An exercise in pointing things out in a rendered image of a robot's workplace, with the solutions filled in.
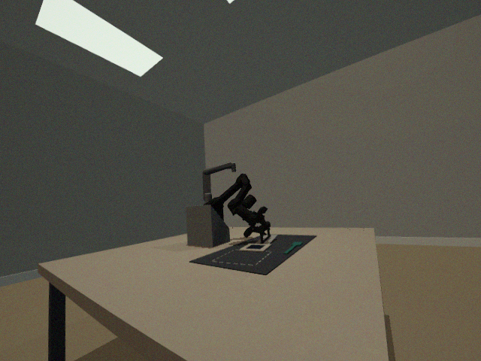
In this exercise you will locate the tan square tile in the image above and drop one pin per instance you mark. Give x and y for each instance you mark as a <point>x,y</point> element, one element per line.
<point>255,247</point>

